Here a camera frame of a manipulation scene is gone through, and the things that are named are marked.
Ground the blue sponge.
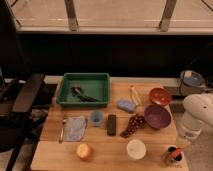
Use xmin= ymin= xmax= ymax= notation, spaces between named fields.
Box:
xmin=117 ymin=100 xmax=136 ymax=113

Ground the purple bowl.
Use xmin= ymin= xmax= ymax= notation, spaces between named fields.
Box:
xmin=144 ymin=105 xmax=171 ymax=129

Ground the grey device with blue top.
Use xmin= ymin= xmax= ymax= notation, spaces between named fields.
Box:
xmin=179 ymin=70 xmax=205 ymax=95

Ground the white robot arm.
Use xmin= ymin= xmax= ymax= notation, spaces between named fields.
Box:
xmin=176 ymin=93 xmax=213 ymax=149

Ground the dark round tin can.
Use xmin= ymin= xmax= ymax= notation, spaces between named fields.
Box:
xmin=162 ymin=146 xmax=180 ymax=166

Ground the blue folded cloth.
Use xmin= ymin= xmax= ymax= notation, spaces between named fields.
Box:
xmin=65 ymin=116 xmax=87 ymax=142

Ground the red bowl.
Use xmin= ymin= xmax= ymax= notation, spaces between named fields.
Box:
xmin=149 ymin=88 xmax=172 ymax=106

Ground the yellow banana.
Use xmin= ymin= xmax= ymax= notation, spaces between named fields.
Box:
xmin=130 ymin=85 xmax=142 ymax=106

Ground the blue plastic cup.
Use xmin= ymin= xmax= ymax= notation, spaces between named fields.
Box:
xmin=89 ymin=110 xmax=104 ymax=127

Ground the black rectangular remote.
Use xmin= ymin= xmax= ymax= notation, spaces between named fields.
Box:
xmin=107 ymin=114 xmax=117 ymax=136

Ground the black office chair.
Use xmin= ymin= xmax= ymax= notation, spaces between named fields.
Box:
xmin=0 ymin=0 xmax=46 ymax=171

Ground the bunch of dark grapes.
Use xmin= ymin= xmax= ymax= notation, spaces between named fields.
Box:
xmin=120 ymin=114 xmax=145 ymax=138

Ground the orange apple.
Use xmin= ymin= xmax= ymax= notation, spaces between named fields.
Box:
xmin=76 ymin=143 xmax=92 ymax=161

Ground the green plastic tray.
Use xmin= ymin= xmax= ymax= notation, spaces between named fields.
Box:
xmin=56 ymin=73 xmax=110 ymax=108

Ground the dark tool in tray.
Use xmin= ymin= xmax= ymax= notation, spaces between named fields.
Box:
xmin=71 ymin=86 xmax=97 ymax=102

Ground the metal spoon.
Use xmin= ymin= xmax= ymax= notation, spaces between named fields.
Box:
xmin=59 ymin=118 xmax=67 ymax=144

